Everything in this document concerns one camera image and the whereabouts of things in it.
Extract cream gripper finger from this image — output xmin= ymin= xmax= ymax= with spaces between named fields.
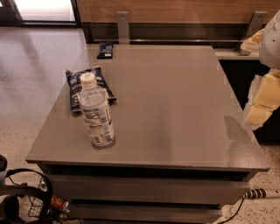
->
xmin=245 ymin=69 xmax=280 ymax=126
xmin=241 ymin=29 xmax=264 ymax=53

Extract clear plastic water bottle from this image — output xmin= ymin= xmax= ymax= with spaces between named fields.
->
xmin=79 ymin=73 xmax=115 ymax=147

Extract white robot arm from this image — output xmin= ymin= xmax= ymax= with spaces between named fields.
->
xmin=241 ymin=10 xmax=280 ymax=130

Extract dark blue RXBAR wrapper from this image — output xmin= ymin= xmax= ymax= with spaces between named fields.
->
xmin=97 ymin=42 xmax=114 ymax=59

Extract grey drawer cabinet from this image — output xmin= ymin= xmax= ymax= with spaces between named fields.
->
xmin=26 ymin=45 xmax=269 ymax=224

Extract blue Kettle chips bag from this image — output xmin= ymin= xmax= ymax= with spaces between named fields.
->
xmin=66 ymin=66 xmax=116 ymax=112

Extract red orange snack packet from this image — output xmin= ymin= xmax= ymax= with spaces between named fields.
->
xmin=51 ymin=195 xmax=68 ymax=211

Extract black headphones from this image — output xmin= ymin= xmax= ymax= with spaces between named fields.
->
xmin=0 ymin=155 xmax=53 ymax=224

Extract right metal bracket post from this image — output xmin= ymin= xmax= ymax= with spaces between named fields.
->
xmin=237 ymin=11 xmax=267 ymax=56

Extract metal bracket post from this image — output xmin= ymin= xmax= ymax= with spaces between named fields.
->
xmin=237 ymin=11 xmax=267 ymax=56
xmin=116 ymin=11 xmax=130 ymax=45

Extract striped black white cable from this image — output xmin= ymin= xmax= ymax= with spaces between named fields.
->
xmin=217 ymin=188 xmax=280 ymax=224

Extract left metal bracket post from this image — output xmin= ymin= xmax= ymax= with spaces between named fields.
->
xmin=116 ymin=11 xmax=130 ymax=45

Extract black wire basket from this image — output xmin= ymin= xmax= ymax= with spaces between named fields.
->
xmin=28 ymin=174 xmax=71 ymax=224

